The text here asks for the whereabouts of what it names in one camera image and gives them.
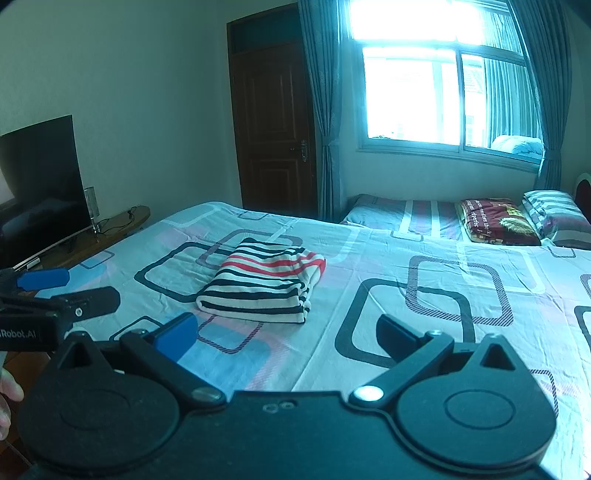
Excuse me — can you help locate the wooden television stand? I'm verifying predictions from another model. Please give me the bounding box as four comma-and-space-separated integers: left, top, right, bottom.
0, 205, 151, 287

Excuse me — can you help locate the light blue folded blanket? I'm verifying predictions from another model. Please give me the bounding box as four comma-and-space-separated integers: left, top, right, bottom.
490, 135, 544, 160

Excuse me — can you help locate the person's left hand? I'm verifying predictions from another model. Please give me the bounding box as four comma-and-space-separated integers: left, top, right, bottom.
0, 368, 25, 441

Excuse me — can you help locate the blue curtain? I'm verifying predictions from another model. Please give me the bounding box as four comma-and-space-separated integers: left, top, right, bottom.
298, 0, 354, 222
508, 0, 575, 191

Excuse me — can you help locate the striped knit sweater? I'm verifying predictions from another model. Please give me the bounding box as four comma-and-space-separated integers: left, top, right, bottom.
196, 237, 327, 325

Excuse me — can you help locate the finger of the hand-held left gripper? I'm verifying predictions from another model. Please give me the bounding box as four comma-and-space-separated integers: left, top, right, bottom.
46, 286, 122, 325
0, 268, 71, 301

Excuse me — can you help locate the striped pillow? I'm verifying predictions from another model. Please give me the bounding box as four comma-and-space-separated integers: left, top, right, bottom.
522, 189, 591, 251

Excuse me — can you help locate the dark wooden door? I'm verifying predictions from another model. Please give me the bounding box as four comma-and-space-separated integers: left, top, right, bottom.
226, 2, 319, 217

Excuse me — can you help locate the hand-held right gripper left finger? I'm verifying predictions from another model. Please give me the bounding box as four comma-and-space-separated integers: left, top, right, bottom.
51, 313, 228, 410

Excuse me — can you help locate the striped small mattress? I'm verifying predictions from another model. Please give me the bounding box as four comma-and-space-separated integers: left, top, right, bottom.
341, 194, 467, 241

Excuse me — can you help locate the black cable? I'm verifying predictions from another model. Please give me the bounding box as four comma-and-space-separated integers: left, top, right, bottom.
97, 207, 139, 235

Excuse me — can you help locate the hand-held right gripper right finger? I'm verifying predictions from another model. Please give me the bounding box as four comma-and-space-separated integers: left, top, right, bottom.
348, 314, 529, 410

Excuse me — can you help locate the patterned bed sheet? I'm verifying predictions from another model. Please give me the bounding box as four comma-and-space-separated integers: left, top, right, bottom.
0, 200, 591, 480

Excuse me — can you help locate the black television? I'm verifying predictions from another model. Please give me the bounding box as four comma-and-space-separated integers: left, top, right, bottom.
0, 115, 93, 271

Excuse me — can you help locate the window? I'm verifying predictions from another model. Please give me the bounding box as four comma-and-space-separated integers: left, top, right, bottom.
348, 0, 548, 169

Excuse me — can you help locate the folded maroon printed blanket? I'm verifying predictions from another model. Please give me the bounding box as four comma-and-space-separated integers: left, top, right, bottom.
455, 198, 542, 247

